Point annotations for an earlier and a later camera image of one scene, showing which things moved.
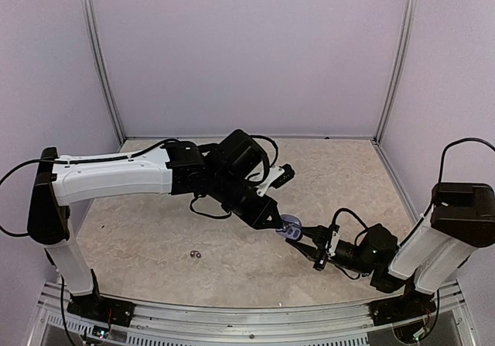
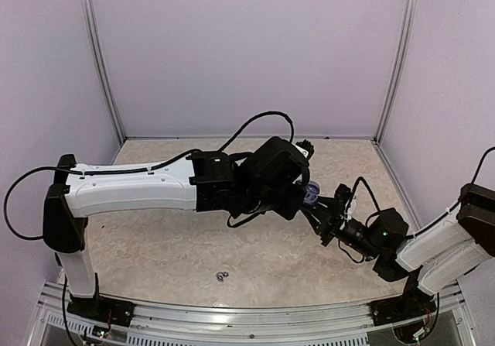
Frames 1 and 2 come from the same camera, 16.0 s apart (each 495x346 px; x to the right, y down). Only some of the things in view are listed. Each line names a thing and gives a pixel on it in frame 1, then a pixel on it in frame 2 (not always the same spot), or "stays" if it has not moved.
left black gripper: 257,220 -> 290,211
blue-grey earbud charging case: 292,227 -> 312,192
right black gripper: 319,255 -> 330,224
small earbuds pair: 192,254 -> 220,275
